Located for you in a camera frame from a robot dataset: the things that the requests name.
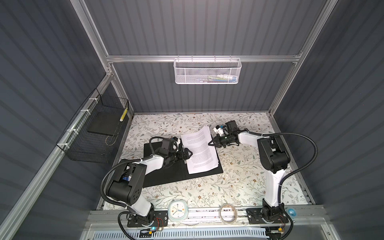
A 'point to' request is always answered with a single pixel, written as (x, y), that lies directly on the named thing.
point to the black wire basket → (91, 135)
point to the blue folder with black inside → (176, 172)
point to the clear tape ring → (220, 215)
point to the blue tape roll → (292, 212)
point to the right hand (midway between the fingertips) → (210, 145)
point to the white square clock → (178, 210)
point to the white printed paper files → (204, 157)
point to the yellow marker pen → (123, 114)
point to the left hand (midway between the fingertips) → (187, 154)
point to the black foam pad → (106, 123)
